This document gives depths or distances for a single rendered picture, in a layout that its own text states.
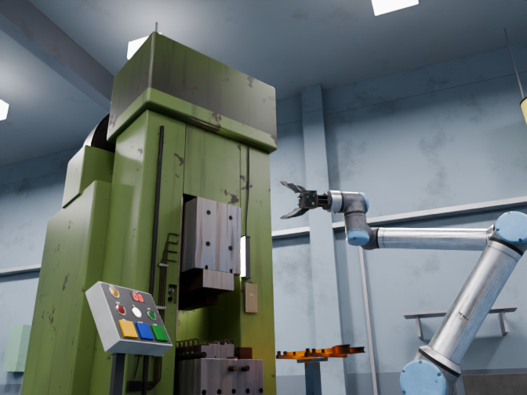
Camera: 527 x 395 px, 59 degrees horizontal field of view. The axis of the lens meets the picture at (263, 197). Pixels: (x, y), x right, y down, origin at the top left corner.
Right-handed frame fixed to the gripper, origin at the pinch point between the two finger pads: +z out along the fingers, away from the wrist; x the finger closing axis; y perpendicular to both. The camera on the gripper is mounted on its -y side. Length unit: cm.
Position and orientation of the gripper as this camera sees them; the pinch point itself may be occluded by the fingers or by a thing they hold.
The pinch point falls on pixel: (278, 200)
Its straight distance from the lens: 191.0
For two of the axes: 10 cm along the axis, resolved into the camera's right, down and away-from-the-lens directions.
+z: -9.7, -0.4, -2.3
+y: 2.3, -1.4, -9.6
